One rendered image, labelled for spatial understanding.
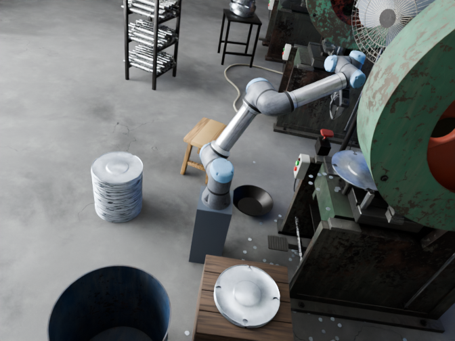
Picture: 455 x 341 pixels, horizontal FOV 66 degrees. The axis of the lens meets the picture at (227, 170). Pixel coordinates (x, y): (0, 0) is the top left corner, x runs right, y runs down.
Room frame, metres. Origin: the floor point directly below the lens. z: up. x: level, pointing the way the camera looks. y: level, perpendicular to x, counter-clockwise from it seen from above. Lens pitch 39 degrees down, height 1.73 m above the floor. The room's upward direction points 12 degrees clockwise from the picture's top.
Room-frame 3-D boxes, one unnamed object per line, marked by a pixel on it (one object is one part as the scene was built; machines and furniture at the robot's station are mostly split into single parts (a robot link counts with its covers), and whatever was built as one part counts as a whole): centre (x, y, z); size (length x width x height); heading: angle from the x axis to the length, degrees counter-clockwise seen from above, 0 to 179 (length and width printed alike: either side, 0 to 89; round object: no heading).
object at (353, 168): (1.38, -0.62, 0.78); 0.29 x 0.29 x 0.01
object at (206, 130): (2.09, 0.19, 0.16); 0.34 x 0.24 x 0.34; 167
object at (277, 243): (1.38, -0.62, 0.14); 0.59 x 0.10 x 0.05; 94
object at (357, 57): (1.72, -0.49, 1.15); 0.09 x 0.08 x 0.11; 117
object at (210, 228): (1.31, 0.03, 0.23); 0.18 x 0.18 x 0.45; 4
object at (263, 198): (1.78, -0.21, 0.04); 0.30 x 0.30 x 0.07
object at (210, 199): (1.31, 0.03, 0.50); 0.15 x 0.15 x 0.10
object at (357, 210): (1.39, -0.75, 0.68); 0.45 x 0.30 x 0.06; 4
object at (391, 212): (1.22, -0.76, 0.76); 0.17 x 0.06 x 0.10; 4
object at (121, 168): (1.52, 0.64, 0.33); 0.29 x 0.29 x 0.01
